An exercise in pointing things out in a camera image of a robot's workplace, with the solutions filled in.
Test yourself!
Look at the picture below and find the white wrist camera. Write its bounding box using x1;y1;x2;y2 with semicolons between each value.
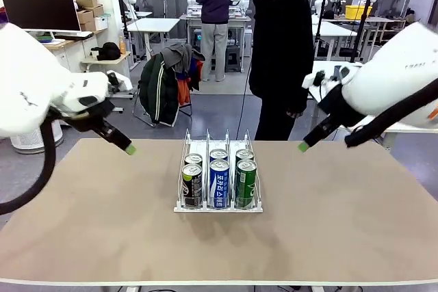
105;70;133;94
302;66;343;92

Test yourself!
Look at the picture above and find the large white table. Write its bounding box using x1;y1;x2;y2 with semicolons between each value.
307;60;438;151

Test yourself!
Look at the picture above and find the person's left forearm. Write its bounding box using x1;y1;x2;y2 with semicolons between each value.
287;59;315;114

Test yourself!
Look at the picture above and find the black keyboard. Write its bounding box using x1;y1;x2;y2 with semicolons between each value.
54;31;94;40

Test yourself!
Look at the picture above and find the grey plastic stool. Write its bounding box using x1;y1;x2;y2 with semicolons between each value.
224;44;244;73

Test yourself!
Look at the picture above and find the white wire can dispenser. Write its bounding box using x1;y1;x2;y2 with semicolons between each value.
173;129;265;213

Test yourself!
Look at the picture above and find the black tripod stand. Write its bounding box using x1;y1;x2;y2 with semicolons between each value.
313;0;331;60
348;0;376;64

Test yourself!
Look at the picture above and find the yellow plastic bin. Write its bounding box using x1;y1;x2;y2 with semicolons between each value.
344;5;373;21

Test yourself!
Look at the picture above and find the black bag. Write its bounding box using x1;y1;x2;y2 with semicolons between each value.
96;42;121;62

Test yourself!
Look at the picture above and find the white cylindrical air purifier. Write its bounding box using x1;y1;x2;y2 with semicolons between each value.
10;119;65;155

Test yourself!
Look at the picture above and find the green Chilsung cider can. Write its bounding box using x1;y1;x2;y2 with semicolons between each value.
235;148;255;162
235;159;258;209

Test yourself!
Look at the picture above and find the blue Pocari Sweat can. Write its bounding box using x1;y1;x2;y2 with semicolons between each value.
209;148;229;163
209;159;231;209

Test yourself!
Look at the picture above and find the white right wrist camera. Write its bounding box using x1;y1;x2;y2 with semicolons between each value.
302;66;343;92

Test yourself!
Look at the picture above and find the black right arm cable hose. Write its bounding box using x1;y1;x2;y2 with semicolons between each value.
344;78;438;149

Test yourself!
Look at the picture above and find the grey background desk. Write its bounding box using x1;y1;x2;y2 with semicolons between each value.
333;14;408;47

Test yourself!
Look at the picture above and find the grey cloth garment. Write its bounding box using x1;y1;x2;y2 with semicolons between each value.
160;43;206;91

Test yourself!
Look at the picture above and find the metal chair frame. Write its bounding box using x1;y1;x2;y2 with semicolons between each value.
132;93;193;129

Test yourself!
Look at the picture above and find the white background desk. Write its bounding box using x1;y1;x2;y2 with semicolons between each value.
309;14;359;60
127;17;181;64

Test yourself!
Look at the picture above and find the small beige side table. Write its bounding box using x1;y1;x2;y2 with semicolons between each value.
81;51;133;114

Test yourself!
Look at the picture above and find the black Pepsi can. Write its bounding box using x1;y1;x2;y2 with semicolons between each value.
181;163;203;209
184;153;203;168

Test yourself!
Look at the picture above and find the orange cloth garment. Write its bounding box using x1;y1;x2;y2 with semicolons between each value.
176;78;192;105

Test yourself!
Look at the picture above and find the person in black jacket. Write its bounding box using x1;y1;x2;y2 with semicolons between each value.
248;0;318;141

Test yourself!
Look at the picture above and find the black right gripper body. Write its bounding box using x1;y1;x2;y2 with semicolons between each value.
320;83;344;127

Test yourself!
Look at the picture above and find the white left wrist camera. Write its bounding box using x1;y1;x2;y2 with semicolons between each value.
105;70;133;94

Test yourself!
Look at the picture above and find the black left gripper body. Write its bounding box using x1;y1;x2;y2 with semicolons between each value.
70;94;115;133

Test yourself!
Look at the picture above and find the black computer monitor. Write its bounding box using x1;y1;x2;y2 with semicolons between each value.
0;0;82;33

